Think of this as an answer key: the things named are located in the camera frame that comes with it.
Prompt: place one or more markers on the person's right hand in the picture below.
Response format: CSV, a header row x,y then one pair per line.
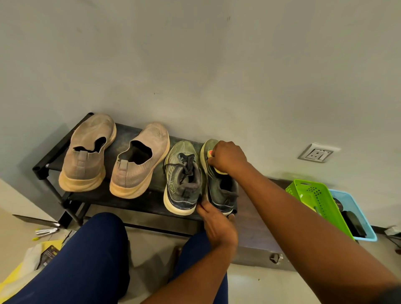
x,y
228,158

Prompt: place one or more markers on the person's left hand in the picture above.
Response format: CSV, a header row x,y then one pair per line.
x,y
217,225

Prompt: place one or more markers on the yellow-edged shoe shine sponge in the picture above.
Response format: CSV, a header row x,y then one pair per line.
x,y
219,170

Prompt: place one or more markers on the green sneaker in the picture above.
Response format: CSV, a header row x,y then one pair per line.
x,y
219,191
181,188

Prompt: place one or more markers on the beige suede shoe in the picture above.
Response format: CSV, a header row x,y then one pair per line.
x,y
81,169
150,137

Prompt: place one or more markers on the pale teal packet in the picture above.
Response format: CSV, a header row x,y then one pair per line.
x,y
69,235

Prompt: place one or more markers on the small dark packet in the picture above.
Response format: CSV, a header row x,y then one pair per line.
x,y
48,255

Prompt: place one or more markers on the person's right forearm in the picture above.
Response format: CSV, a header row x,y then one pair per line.
x,y
313,235

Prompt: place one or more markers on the person's left forearm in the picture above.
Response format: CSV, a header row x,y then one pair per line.
x,y
194,275

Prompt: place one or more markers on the dark brown low bench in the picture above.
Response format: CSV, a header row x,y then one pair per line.
x,y
253,231

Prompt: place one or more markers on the person's left foot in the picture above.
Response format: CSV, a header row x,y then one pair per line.
x,y
176,255

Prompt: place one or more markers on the green plastic basket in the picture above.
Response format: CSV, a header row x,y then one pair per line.
x,y
316,200

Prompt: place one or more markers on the black metal shoe rack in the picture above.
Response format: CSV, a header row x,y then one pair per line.
x,y
125,134

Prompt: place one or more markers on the round black polish tin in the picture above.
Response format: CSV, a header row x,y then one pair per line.
x,y
338,204

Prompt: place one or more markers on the light blue plastic basket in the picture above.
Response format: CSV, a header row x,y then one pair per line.
x,y
351,200

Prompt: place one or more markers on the dark blue trousers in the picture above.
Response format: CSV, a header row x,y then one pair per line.
x,y
84,266

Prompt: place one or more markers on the dark skirting strip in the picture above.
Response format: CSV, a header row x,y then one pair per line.
x,y
379,229

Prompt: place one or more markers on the grey furniture base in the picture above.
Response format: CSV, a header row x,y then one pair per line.
x,y
393,231

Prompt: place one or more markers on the white wall socket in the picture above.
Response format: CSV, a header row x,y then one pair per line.
x,y
318,153

